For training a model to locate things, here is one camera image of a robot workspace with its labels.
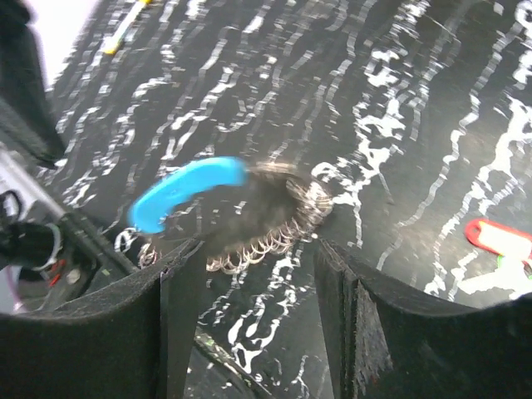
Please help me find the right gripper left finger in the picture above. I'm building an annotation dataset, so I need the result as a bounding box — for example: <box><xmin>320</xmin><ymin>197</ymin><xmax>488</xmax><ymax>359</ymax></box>
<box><xmin>1</xmin><ymin>239</ymin><xmax>204</xmax><ymax>398</ymax></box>

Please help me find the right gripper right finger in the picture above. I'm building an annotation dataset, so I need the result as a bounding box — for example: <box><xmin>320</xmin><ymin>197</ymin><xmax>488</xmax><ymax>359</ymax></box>
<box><xmin>313</xmin><ymin>239</ymin><xmax>531</xmax><ymax>398</ymax></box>

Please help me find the red tag key bunch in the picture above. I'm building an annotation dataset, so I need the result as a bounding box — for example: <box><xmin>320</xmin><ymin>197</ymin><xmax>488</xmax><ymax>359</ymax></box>
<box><xmin>464</xmin><ymin>219</ymin><xmax>531</xmax><ymax>280</ymax></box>

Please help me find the yellow white marker pen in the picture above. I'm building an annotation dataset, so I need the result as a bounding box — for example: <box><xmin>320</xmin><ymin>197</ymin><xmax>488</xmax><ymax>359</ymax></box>
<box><xmin>102</xmin><ymin>0</ymin><xmax>152</xmax><ymax>55</ymax></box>

